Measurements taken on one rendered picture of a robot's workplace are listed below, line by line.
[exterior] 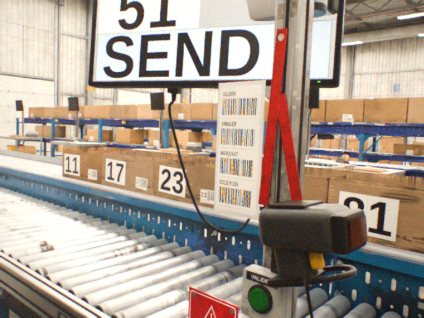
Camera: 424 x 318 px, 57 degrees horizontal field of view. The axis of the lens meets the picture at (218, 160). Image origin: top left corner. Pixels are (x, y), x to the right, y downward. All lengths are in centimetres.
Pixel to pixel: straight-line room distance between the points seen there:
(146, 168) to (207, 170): 36
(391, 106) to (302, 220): 543
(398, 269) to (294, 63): 68
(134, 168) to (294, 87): 130
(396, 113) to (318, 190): 469
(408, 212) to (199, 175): 73
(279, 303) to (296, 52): 33
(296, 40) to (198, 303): 42
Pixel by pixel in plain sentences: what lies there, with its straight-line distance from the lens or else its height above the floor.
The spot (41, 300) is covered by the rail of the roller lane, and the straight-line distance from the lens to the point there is 117.
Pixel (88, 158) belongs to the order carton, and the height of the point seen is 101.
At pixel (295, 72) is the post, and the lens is 53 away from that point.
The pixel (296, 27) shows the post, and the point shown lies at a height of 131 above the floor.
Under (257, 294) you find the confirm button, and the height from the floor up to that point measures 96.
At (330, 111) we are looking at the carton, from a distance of 617.
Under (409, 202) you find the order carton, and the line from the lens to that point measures 109.
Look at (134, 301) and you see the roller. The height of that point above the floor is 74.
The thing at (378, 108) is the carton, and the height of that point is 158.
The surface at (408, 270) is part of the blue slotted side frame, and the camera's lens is 106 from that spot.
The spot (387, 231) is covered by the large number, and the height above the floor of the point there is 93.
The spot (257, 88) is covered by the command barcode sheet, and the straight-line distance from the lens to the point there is 55.
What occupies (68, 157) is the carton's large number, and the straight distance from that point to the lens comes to 224.
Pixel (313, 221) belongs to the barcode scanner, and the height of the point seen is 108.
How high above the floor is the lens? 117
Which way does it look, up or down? 4 degrees down
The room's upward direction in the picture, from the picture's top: 2 degrees clockwise
